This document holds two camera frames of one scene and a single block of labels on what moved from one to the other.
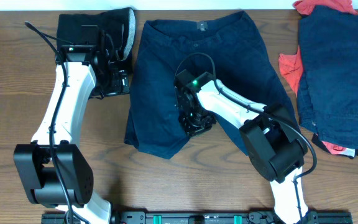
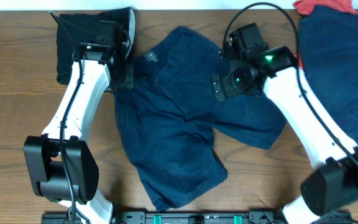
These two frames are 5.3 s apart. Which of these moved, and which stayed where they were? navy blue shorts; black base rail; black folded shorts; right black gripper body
Moved: navy blue shorts; right black gripper body
Stayed: black folded shorts; black base rail
